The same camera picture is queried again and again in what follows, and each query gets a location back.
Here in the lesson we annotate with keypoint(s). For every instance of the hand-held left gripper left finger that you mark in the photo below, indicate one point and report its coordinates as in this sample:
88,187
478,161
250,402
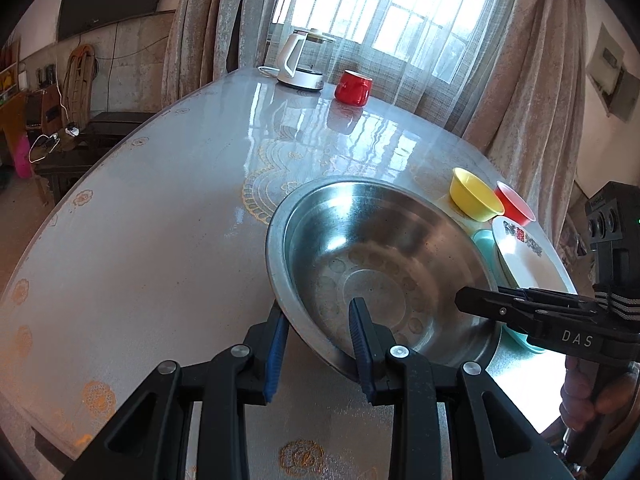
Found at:
275,355

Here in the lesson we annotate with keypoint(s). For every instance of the white electric kettle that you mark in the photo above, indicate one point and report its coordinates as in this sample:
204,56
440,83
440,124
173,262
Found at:
290,55

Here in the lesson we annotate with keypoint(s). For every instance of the teal plastic plate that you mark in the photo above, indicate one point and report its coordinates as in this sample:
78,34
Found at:
487,250

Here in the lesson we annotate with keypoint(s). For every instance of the person's right hand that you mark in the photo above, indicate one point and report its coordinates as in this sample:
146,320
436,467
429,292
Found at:
577,395

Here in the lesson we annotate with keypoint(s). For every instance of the bamboo folding chair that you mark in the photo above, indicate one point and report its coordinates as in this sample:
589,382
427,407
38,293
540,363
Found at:
80,85

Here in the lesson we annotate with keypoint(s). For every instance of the barred window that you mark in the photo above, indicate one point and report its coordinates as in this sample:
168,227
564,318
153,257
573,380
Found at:
390,0

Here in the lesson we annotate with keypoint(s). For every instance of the dark wooden bench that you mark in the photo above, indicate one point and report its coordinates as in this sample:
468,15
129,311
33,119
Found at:
100,130

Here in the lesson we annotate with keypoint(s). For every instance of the beige curtain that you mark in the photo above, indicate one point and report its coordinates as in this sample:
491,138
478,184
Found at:
215,25
530,85

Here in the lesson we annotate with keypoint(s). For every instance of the sheer white curtain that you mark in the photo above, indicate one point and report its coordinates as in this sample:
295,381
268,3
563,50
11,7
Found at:
390,60

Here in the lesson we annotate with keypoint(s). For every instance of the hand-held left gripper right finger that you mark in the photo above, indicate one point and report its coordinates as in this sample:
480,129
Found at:
362,350

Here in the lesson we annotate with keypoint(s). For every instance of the yellow plastic bowl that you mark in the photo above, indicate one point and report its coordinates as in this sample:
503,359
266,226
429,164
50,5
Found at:
470,195

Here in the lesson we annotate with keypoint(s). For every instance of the stainless steel bowl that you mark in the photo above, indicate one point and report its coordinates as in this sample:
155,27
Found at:
380,240

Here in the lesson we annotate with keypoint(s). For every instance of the large white floral plate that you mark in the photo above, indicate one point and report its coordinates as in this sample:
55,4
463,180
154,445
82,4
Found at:
525,265

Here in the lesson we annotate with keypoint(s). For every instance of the wall electrical box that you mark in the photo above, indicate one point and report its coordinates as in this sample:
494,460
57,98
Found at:
612,75

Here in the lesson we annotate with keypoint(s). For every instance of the red mug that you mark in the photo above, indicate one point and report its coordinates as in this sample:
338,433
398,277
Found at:
350,89

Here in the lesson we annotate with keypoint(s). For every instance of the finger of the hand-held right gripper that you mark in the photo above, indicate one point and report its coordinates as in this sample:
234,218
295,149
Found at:
560,300
495,307

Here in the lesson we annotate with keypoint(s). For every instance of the red plastic bowl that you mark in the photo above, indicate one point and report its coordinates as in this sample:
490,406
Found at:
517,207

